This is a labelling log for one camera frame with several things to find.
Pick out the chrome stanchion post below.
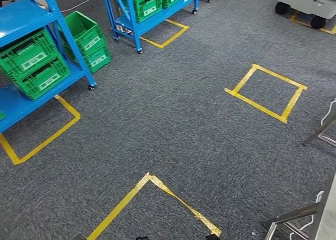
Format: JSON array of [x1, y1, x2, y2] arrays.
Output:
[[116, 23, 134, 36]]

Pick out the white wheeled robot vehicle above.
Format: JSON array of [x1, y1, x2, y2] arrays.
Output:
[[275, 0, 336, 30]]

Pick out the steel workbench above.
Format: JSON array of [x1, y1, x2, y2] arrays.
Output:
[[264, 111, 336, 240]]

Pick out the yellow floor tape frame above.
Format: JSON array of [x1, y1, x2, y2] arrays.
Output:
[[86, 172, 223, 240], [139, 18, 190, 50], [224, 63, 308, 124], [290, 12, 336, 36], [0, 95, 82, 166]]

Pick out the white floor cable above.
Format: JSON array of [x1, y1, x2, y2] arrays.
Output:
[[60, 0, 113, 14]]

